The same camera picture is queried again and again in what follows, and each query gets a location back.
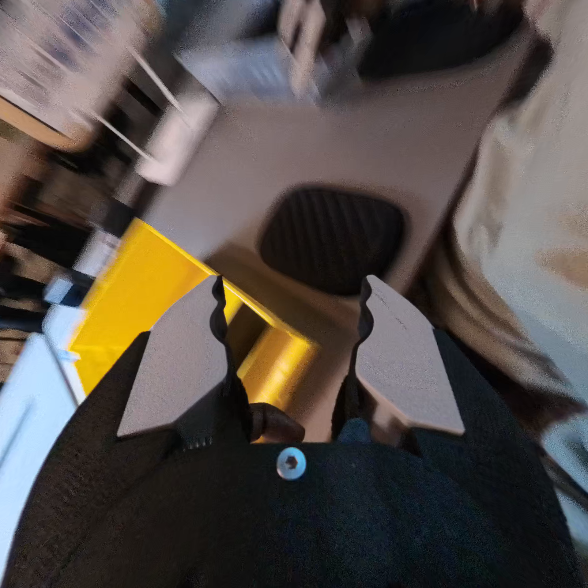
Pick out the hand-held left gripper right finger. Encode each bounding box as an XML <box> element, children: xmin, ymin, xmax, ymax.
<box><xmin>331</xmin><ymin>274</ymin><xmax>466</xmax><ymax>445</ymax></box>

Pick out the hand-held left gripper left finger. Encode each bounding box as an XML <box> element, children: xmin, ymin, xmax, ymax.
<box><xmin>116</xmin><ymin>275</ymin><xmax>252</xmax><ymax>445</ymax></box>

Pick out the yellow plastic bin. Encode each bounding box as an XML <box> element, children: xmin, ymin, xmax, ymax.
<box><xmin>69</xmin><ymin>218</ymin><xmax>321</xmax><ymax>416</ymax></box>

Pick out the person's left hand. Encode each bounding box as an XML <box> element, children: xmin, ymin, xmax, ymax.
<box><xmin>250</xmin><ymin>403</ymin><xmax>306</xmax><ymax>444</ymax></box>

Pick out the dark rounded object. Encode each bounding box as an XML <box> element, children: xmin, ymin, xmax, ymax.
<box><xmin>357</xmin><ymin>0</ymin><xmax>525</xmax><ymax>80</ymax></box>

